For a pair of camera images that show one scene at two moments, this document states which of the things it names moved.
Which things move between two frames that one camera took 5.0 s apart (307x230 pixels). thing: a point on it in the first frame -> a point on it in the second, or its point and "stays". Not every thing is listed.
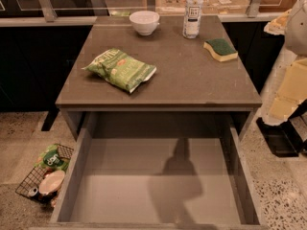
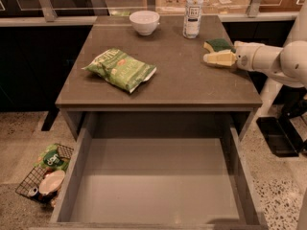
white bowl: [145, 22] stays
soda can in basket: [34, 193] stays
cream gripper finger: [293, 92] -> [249, 56]
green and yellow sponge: [222, 50] stays
